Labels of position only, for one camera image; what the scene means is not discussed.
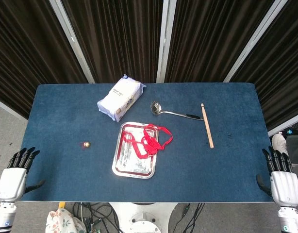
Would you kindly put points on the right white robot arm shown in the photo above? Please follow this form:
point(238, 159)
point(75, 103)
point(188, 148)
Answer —
point(289, 219)

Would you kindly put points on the white tissue pack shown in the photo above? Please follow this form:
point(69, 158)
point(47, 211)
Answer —
point(121, 97)

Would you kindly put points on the wooden drumstick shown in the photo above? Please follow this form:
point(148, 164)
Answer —
point(207, 126)

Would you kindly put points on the dark pleated curtain panel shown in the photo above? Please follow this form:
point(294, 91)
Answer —
point(282, 68)
point(212, 38)
point(117, 38)
point(25, 53)

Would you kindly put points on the right black-fingered white robot hand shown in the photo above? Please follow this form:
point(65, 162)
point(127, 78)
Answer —
point(285, 187)

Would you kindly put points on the blue felt table mat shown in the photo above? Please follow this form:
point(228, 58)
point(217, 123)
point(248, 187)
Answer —
point(187, 157)

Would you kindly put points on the floral patterned cloth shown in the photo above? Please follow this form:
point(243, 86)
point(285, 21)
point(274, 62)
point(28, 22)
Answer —
point(61, 222)

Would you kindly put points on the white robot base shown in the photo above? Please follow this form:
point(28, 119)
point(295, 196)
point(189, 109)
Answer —
point(141, 217)

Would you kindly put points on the silver partition bottom rail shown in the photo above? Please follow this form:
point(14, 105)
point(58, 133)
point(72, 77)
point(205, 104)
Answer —
point(285, 126)
point(8, 108)

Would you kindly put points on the red ribbon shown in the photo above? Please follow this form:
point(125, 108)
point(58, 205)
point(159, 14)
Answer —
point(152, 144)

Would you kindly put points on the left black-fingered white robot hand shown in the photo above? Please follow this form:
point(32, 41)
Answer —
point(11, 183)

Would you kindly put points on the rectangular stainless steel tray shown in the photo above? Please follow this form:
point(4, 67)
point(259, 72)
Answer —
point(135, 165)

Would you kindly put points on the black floor device green lights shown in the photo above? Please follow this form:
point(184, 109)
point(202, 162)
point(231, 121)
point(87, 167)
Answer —
point(295, 131)

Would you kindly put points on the silver partition post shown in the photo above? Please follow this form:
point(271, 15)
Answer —
point(165, 41)
point(71, 41)
point(253, 40)

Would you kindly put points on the white sneaker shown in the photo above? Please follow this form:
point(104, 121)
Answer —
point(279, 143)

